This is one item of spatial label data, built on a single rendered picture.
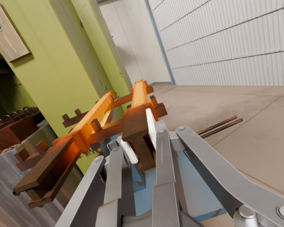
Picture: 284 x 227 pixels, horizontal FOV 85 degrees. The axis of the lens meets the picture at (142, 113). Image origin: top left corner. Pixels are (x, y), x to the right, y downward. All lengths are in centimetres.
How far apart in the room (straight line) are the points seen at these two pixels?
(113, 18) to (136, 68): 151
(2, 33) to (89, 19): 53
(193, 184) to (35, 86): 68
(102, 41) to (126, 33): 411
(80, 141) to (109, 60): 89
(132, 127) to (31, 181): 11
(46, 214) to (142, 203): 43
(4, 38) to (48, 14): 18
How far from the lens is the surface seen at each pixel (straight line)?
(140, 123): 16
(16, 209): 81
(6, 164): 69
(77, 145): 27
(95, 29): 113
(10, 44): 77
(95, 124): 30
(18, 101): 124
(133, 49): 517
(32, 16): 75
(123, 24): 525
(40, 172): 20
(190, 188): 46
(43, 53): 73
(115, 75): 111
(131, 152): 16
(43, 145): 37
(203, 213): 41
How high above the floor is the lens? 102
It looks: 19 degrees down
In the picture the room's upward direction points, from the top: 24 degrees counter-clockwise
